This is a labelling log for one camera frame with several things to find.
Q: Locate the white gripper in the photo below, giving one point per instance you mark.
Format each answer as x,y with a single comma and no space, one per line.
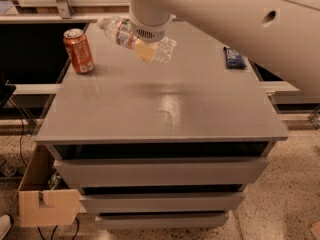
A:
149,32

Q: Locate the clear plastic water bottle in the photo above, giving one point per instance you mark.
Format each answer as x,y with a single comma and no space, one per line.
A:
118,30

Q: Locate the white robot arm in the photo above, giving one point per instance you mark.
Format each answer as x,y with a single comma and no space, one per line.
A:
282,36

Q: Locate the orange soda can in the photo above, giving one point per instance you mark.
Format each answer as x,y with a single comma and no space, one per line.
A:
79,51

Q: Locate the dark blue snack packet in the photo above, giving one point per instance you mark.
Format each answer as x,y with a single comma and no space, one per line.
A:
234,60

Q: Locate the grey drawer cabinet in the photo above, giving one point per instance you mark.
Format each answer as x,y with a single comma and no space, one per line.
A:
160,145

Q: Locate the cardboard box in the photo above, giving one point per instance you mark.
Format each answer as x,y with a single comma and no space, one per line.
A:
39,206

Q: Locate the metal shelf frame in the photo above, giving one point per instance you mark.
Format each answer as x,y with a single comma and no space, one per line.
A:
63,4

